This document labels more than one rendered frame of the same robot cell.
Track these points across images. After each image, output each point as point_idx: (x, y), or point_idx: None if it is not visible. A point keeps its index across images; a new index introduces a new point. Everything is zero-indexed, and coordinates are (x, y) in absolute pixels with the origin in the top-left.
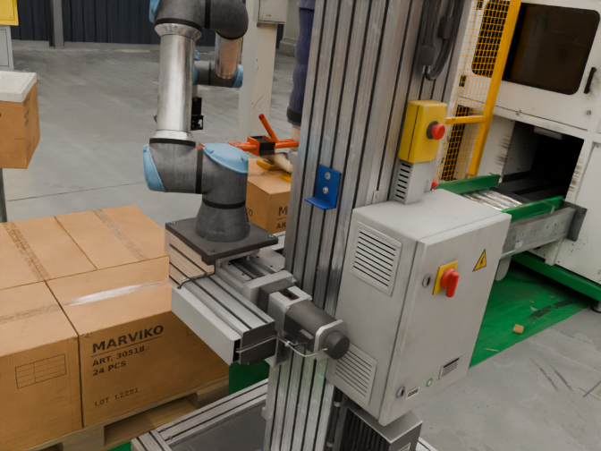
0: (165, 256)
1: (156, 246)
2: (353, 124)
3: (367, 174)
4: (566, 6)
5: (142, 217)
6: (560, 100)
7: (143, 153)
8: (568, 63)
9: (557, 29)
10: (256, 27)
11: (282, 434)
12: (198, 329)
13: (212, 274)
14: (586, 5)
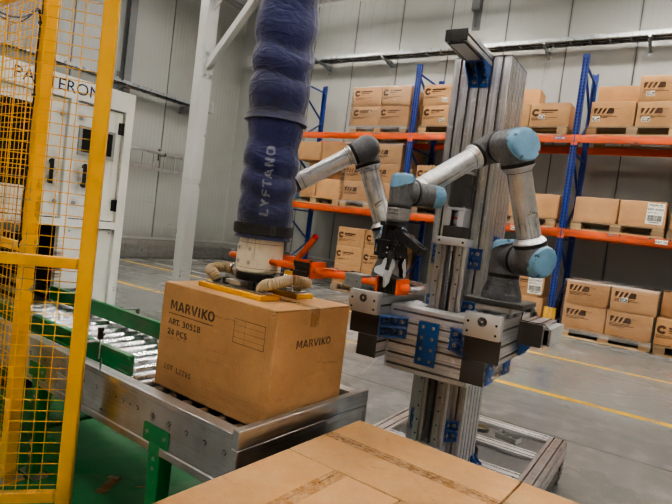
0: (315, 461)
1: (292, 470)
2: (503, 210)
3: (504, 233)
4: (5, 95)
5: (184, 498)
6: (21, 192)
7: (554, 251)
8: (23, 154)
9: (2, 118)
10: None
11: (466, 431)
12: (556, 338)
13: (523, 320)
14: (27, 98)
